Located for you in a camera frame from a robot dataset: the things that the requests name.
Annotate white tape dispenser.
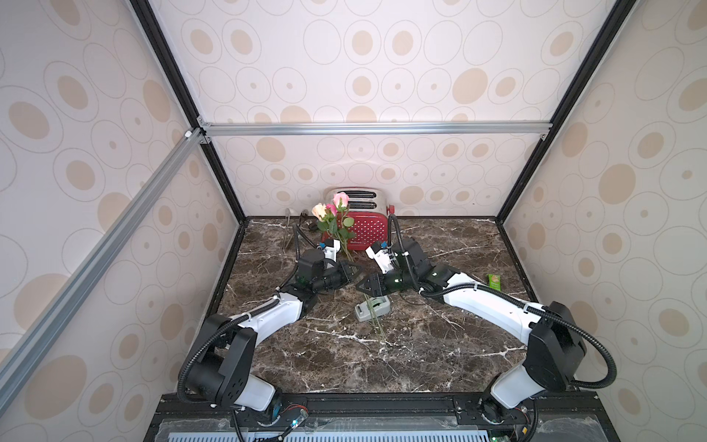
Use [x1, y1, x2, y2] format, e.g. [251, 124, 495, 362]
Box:
[355, 296, 391, 322]

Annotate peach rose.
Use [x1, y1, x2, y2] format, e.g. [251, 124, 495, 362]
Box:
[311, 203, 328, 221]

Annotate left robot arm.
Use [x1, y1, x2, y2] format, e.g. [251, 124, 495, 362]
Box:
[176, 249, 362, 422]

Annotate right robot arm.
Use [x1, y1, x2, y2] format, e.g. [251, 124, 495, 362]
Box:
[357, 238, 587, 421]

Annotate metal tongs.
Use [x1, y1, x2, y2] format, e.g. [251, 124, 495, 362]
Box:
[283, 210, 312, 252]

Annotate red polka dot toaster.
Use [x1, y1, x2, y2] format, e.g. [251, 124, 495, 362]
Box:
[326, 187, 395, 252]

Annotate green snack packet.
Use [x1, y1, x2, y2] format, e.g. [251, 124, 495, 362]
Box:
[488, 274, 502, 291]

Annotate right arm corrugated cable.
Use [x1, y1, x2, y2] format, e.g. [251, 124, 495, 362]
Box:
[386, 214, 618, 390]

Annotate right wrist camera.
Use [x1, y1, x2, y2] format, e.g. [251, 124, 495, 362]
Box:
[366, 241, 395, 274]

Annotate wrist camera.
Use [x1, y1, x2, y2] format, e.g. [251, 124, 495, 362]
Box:
[366, 241, 395, 274]
[320, 239, 341, 262]

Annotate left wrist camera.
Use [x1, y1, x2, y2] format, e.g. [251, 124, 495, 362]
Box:
[320, 239, 341, 262]

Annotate black corrugated cable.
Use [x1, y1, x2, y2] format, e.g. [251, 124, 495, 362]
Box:
[176, 223, 321, 404]

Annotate horizontal aluminium rail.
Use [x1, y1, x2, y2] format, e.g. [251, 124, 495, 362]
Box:
[187, 121, 552, 141]

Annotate diagonal aluminium rail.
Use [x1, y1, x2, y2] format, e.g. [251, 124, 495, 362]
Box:
[1, 128, 204, 414]

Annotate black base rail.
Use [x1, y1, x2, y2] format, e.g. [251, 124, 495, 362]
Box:
[145, 392, 619, 441]

